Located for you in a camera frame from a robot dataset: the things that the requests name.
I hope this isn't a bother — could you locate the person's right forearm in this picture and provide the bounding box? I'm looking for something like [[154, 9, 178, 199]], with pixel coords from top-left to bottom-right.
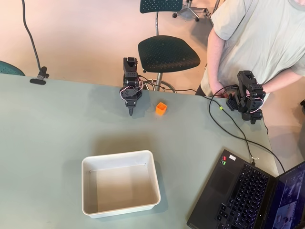
[[206, 30, 226, 91]]

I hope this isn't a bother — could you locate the office chair wheeled base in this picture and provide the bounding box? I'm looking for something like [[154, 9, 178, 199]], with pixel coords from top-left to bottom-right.
[[172, 0, 208, 22]]

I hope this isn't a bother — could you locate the black laptop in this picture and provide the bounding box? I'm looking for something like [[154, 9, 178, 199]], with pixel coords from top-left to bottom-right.
[[186, 149, 305, 229]]

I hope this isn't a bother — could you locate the person's left forearm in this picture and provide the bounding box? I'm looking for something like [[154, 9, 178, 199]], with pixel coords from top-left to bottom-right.
[[261, 70, 305, 94]]

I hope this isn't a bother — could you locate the dark perforated chair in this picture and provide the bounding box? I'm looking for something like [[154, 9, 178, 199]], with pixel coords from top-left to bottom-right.
[[137, 0, 201, 93]]

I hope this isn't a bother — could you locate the orange cube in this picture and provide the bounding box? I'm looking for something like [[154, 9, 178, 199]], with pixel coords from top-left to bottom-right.
[[155, 102, 167, 116]]

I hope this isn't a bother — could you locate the white plastic tray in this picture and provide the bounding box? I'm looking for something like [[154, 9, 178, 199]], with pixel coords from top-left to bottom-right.
[[81, 149, 162, 219]]

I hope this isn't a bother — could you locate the black gooseneck with clamp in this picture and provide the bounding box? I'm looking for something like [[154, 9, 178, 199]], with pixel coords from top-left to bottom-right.
[[21, 0, 50, 85]]

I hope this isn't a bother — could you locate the person's right hand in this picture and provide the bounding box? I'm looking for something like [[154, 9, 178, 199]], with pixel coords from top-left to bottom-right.
[[213, 86, 227, 98]]

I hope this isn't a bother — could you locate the black leader robot arm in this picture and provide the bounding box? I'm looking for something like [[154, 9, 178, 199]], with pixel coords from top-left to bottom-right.
[[225, 70, 266, 125]]

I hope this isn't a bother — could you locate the person in pale green shirt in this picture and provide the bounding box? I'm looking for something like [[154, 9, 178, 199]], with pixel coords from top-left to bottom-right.
[[199, 0, 305, 96]]

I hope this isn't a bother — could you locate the black cable with green tag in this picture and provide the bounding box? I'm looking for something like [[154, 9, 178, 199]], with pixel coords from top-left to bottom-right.
[[140, 81, 286, 173]]

